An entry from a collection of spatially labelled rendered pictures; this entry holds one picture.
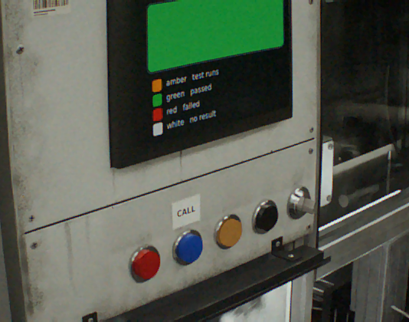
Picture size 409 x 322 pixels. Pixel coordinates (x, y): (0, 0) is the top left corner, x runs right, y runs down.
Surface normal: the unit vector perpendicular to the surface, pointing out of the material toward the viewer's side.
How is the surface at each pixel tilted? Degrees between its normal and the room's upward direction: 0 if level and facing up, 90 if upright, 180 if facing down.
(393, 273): 90
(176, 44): 90
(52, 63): 90
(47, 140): 90
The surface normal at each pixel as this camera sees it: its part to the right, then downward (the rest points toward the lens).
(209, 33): 0.69, 0.22
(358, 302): -0.71, 0.23
